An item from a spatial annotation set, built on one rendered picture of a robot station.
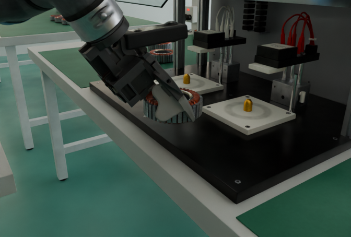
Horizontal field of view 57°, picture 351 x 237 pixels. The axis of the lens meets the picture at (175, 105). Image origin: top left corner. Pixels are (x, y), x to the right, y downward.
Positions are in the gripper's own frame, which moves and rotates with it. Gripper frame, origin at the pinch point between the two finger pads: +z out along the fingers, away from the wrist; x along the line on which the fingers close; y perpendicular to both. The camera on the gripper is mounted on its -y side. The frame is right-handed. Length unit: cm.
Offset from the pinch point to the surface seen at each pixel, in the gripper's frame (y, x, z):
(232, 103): -13.2, -4.8, 15.5
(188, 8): -71, -112, 42
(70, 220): 53, -79, 66
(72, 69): 6, -68, 7
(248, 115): -11.8, 2.3, 14.5
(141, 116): 4.7, -12.3, 4.9
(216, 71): -23.9, -25.3, 21.1
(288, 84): -25.7, 1.0, 18.8
